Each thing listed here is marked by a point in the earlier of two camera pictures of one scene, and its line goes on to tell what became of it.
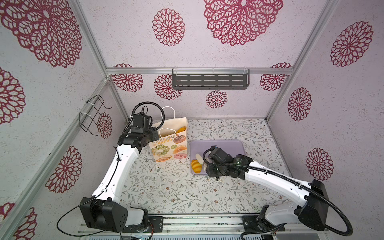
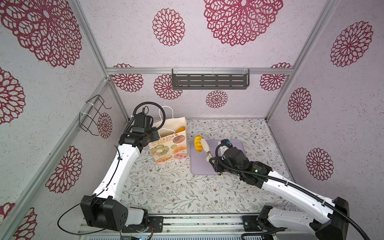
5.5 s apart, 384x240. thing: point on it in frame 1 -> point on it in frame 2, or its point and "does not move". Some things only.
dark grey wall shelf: (210, 79) does not move
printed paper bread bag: (172, 133) does not move
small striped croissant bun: (196, 166) -> (197, 143)
